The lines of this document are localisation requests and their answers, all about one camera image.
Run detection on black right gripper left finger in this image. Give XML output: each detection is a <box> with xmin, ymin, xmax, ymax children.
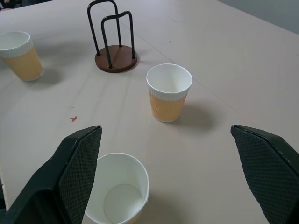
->
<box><xmin>0</xmin><ymin>125</ymin><xmax>103</xmax><ymax>224</ymax></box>

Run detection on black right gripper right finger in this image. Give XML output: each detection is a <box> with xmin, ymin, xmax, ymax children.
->
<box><xmin>230</xmin><ymin>124</ymin><xmax>299</xmax><ymax>224</ymax></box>

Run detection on yellow ribbed paper cup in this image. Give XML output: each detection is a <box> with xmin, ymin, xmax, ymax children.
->
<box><xmin>146</xmin><ymin>63</ymin><xmax>193</xmax><ymax>124</ymax></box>
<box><xmin>84</xmin><ymin>153</ymin><xmax>150</xmax><ymax>224</ymax></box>
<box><xmin>0</xmin><ymin>31</ymin><xmax>44</xmax><ymax>82</ymax></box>

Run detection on wooden base wire cup holder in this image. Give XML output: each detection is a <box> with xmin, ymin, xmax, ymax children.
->
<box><xmin>87</xmin><ymin>0</ymin><xmax>138</xmax><ymax>73</ymax></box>

